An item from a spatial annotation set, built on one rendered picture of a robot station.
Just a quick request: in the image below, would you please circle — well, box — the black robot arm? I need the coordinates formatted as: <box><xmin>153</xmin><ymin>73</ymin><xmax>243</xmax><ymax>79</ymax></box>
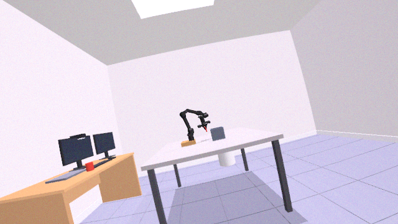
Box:
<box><xmin>180</xmin><ymin>109</ymin><xmax>208</xmax><ymax>141</ymax></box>

